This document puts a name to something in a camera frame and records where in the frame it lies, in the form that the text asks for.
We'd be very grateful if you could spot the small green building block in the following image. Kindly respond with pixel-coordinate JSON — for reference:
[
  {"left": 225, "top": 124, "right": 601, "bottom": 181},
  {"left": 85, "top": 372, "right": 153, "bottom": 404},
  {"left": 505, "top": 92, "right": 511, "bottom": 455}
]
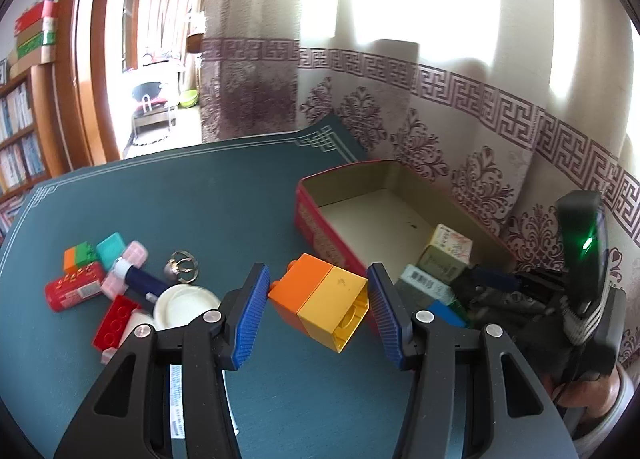
[{"left": 75, "top": 241, "right": 99, "bottom": 268}]

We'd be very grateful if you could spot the pearl metal ring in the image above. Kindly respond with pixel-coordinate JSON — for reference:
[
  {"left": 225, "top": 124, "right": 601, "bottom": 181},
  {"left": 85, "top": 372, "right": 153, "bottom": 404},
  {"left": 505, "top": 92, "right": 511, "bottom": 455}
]
[{"left": 162, "top": 250, "right": 201, "bottom": 285}]

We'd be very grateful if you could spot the stack of boxes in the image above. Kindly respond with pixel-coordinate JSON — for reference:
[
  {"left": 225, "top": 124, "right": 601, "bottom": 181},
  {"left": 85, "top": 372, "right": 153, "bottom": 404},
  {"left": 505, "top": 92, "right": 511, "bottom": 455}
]
[{"left": 12, "top": 0, "right": 58, "bottom": 65}]

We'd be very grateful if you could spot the navy tube white cap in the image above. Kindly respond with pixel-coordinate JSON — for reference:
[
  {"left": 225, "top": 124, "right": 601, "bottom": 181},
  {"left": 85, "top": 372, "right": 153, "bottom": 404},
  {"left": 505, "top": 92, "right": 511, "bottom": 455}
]
[{"left": 112, "top": 256, "right": 171, "bottom": 298}]

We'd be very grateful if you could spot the teal small box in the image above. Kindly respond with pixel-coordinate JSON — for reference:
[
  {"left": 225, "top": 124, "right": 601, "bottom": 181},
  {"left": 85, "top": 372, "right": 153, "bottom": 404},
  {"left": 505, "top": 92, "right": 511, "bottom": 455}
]
[{"left": 95, "top": 232, "right": 126, "bottom": 270}]

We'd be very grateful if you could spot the beige background curtain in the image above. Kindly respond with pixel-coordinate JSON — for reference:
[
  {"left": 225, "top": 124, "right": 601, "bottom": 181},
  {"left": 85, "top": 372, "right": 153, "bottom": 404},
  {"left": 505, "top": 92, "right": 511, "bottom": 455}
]
[{"left": 145, "top": 0, "right": 207, "bottom": 40}]

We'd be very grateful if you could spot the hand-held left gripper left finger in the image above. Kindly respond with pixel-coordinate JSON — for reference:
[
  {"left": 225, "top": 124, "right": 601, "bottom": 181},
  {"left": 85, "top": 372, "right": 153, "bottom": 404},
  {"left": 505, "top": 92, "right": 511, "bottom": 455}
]
[{"left": 52, "top": 262, "right": 271, "bottom": 459}]

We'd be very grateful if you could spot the yellow building block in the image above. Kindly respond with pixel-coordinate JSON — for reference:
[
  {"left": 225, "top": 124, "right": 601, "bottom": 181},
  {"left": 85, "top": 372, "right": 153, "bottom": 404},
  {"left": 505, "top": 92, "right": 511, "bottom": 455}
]
[{"left": 297, "top": 266, "right": 371, "bottom": 354}]

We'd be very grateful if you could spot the small floral patterned box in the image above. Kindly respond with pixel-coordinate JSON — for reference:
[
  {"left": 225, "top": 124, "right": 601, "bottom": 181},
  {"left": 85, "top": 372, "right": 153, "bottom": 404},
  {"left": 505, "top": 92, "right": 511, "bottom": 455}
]
[{"left": 427, "top": 223, "right": 474, "bottom": 262}]

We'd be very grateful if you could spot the teal mat covered desktop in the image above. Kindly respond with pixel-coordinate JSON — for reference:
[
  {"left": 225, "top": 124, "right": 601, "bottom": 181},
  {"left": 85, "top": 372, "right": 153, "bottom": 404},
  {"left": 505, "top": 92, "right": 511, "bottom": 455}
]
[{"left": 0, "top": 113, "right": 576, "bottom": 459}]

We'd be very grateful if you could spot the red candy tube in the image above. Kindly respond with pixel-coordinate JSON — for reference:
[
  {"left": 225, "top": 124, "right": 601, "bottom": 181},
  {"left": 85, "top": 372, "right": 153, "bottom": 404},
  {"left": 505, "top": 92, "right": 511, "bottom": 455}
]
[{"left": 44, "top": 261, "right": 106, "bottom": 312}]

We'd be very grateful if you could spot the red cardboard box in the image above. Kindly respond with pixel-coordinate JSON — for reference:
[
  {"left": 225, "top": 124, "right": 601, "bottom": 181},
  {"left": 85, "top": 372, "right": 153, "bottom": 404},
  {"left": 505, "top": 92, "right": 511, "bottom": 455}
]
[{"left": 295, "top": 160, "right": 521, "bottom": 337}]

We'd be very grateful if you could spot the pale green barcode box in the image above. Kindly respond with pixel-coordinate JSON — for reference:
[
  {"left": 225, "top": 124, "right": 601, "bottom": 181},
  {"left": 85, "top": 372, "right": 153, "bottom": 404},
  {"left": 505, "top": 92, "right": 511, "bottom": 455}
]
[{"left": 397, "top": 264, "right": 456, "bottom": 307}]

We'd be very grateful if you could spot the person's right forearm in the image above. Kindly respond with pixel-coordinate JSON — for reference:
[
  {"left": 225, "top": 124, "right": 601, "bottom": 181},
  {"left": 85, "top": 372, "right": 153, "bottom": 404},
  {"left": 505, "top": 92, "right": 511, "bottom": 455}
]
[{"left": 575, "top": 364, "right": 640, "bottom": 446}]

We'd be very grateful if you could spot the brown wooden door frame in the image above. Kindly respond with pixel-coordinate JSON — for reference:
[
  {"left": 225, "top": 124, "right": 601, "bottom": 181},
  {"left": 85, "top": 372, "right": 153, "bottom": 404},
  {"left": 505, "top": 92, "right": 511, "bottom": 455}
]
[{"left": 55, "top": 0, "right": 146, "bottom": 170}]

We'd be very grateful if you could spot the purple patterned curtain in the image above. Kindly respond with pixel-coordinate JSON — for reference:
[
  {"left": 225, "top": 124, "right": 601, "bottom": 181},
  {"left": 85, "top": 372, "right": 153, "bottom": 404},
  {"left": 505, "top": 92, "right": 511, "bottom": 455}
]
[{"left": 200, "top": 0, "right": 640, "bottom": 290}]

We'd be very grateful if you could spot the black chair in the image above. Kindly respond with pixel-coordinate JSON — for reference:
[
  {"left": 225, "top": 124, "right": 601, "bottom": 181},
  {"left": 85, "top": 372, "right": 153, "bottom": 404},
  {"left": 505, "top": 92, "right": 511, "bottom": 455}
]
[{"left": 129, "top": 80, "right": 181, "bottom": 132}]

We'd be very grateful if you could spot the blue building block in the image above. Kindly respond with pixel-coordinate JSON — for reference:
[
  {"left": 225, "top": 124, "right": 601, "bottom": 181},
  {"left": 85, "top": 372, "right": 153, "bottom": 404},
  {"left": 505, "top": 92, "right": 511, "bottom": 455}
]
[{"left": 427, "top": 300, "right": 468, "bottom": 329}]

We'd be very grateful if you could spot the red building block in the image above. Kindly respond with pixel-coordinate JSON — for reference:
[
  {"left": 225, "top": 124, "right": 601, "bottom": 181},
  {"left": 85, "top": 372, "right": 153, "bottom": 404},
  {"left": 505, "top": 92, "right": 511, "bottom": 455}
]
[{"left": 92, "top": 295, "right": 142, "bottom": 351}]

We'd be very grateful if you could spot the wooden bookshelf with books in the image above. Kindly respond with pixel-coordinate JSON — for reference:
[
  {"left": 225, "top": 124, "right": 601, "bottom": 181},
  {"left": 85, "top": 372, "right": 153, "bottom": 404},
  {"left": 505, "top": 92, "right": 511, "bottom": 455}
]
[{"left": 0, "top": 64, "right": 66, "bottom": 240}]

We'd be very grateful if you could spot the person's right hand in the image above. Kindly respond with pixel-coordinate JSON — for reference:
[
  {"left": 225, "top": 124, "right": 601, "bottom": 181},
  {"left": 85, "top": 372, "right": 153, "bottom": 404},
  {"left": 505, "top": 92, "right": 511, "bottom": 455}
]
[{"left": 542, "top": 370, "right": 623, "bottom": 440}]

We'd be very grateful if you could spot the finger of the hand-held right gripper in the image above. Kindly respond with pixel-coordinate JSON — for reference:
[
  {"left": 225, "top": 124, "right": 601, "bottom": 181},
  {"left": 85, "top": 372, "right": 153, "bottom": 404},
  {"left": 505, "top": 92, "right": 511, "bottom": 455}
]
[
  {"left": 450, "top": 271, "right": 546, "bottom": 321},
  {"left": 467, "top": 265, "right": 523, "bottom": 291}
]

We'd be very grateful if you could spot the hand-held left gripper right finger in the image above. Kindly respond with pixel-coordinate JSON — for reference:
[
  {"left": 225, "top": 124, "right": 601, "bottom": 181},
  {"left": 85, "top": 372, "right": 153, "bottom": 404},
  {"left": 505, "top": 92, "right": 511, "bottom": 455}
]
[{"left": 366, "top": 262, "right": 581, "bottom": 459}]

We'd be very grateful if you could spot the white round lid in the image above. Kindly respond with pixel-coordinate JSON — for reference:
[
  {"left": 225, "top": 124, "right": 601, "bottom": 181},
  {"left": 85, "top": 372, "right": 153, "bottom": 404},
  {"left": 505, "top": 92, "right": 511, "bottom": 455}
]
[{"left": 152, "top": 285, "right": 223, "bottom": 332}]

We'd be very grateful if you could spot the olive green small box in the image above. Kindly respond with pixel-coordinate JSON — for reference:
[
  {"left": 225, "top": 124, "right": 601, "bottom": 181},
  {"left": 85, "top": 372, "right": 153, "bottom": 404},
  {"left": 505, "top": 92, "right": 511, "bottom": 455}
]
[{"left": 417, "top": 245, "right": 468, "bottom": 285}]

